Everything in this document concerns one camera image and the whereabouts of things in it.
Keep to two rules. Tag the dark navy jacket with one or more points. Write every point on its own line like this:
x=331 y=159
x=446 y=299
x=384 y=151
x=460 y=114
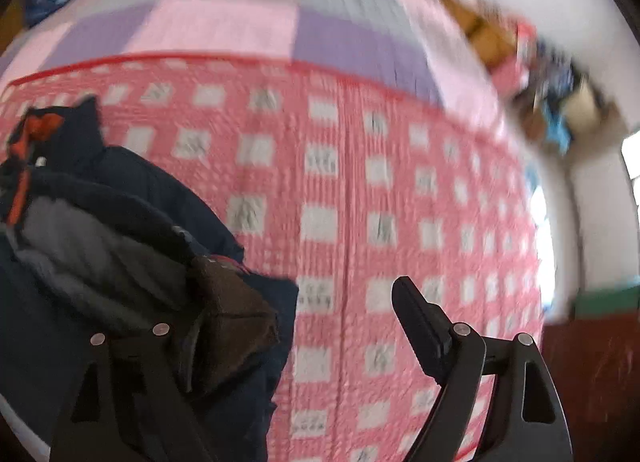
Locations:
x=125 y=182

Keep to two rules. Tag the clutter of items by wall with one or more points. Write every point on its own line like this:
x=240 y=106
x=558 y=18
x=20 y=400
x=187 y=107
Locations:
x=500 y=42

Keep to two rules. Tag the pink checked blanket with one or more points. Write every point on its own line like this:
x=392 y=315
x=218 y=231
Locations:
x=350 y=192

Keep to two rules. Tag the green board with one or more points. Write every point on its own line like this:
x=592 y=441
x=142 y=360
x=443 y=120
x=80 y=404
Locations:
x=607 y=302

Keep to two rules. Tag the dark red cabinet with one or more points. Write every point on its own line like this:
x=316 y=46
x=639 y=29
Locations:
x=595 y=382

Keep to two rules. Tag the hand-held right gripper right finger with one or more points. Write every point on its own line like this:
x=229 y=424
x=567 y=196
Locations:
x=422 y=337

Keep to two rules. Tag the pink purple patchwork bed sheet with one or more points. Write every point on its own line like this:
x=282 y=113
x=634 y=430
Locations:
x=225 y=22

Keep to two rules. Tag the bright window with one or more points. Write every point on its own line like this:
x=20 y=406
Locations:
x=632 y=157

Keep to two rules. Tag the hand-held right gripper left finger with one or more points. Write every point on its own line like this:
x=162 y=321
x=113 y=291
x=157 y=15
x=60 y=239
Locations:
x=150 y=372

